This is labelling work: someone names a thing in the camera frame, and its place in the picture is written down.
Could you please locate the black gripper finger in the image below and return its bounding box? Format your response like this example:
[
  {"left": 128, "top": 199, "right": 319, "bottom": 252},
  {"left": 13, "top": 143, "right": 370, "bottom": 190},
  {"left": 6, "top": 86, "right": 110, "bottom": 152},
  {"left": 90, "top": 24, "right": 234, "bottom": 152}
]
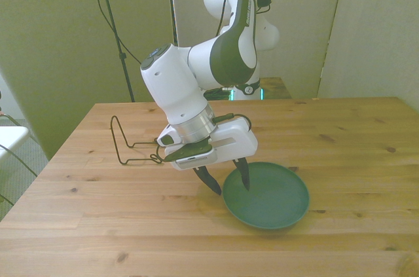
[
  {"left": 192, "top": 165, "right": 222, "bottom": 197},
  {"left": 233, "top": 155, "right": 251, "bottom": 192}
]

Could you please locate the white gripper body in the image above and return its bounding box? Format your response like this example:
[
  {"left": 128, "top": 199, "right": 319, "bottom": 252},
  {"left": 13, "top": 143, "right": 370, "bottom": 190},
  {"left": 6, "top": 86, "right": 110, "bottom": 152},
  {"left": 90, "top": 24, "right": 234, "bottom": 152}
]
[{"left": 156, "top": 117, "right": 258, "bottom": 163}]

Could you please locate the dark green round plate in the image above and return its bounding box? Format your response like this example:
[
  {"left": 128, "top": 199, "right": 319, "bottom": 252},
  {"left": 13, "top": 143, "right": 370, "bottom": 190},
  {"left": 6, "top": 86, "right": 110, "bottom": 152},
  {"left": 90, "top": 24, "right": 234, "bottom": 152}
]
[{"left": 222, "top": 161, "right": 310, "bottom": 230}]

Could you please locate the beige partition board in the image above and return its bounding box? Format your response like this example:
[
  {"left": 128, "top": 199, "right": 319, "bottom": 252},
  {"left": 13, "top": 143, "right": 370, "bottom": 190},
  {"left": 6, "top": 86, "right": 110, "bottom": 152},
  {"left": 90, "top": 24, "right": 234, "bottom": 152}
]
[{"left": 166, "top": 0, "right": 348, "bottom": 100}]

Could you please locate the black tripod stand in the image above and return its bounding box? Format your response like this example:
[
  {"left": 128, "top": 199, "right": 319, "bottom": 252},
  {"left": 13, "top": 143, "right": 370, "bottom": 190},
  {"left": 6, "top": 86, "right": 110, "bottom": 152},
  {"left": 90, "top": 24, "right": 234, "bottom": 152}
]
[{"left": 93, "top": 0, "right": 137, "bottom": 103}]

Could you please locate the white side table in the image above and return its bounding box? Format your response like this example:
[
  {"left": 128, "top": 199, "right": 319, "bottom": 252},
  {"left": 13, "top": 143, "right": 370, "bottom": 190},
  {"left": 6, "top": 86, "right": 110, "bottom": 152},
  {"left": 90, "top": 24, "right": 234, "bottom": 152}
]
[{"left": 0, "top": 125, "right": 30, "bottom": 164}]

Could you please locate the wrist camera box with mount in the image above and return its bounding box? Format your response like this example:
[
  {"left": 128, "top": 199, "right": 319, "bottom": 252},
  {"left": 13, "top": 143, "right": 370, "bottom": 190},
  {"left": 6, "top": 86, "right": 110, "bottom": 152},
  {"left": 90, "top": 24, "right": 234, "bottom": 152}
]
[{"left": 163, "top": 141, "right": 219, "bottom": 172}]

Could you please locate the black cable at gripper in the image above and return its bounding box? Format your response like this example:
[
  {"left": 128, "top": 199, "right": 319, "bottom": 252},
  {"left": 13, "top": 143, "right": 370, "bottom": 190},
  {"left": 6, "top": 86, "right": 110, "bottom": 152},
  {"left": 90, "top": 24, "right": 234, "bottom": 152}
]
[{"left": 212, "top": 112, "right": 253, "bottom": 133}]

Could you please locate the black wire dish rack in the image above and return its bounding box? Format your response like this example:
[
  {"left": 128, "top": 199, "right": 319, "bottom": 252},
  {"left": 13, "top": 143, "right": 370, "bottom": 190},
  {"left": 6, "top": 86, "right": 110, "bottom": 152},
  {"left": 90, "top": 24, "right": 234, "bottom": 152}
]
[{"left": 110, "top": 115, "right": 165, "bottom": 166}]

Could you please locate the black cable on robot arm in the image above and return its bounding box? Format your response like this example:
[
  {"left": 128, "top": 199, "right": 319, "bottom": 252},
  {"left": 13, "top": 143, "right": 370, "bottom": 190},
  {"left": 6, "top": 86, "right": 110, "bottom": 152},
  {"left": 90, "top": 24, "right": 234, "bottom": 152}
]
[{"left": 214, "top": 0, "right": 273, "bottom": 37}]

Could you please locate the black cable along tripod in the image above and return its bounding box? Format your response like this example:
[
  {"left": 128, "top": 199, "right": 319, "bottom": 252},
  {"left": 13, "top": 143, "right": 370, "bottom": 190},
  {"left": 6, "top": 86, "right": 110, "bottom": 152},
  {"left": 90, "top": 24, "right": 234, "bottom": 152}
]
[{"left": 83, "top": 0, "right": 143, "bottom": 65}]

